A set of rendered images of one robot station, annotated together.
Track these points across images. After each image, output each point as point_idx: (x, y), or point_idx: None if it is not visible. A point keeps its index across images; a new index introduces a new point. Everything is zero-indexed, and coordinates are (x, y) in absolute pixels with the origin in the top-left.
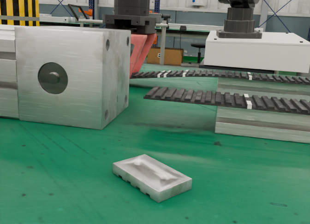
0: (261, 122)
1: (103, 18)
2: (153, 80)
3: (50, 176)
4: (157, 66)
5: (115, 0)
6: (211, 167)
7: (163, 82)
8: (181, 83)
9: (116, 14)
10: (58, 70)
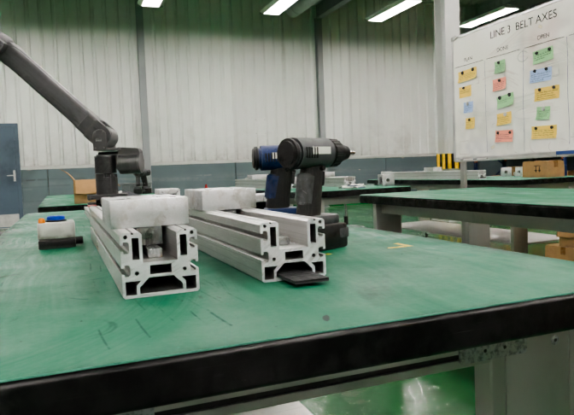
0: None
1: (127, 195)
2: (86, 236)
3: None
4: (1, 243)
5: (114, 185)
6: None
7: (88, 235)
8: (85, 234)
9: (115, 193)
10: None
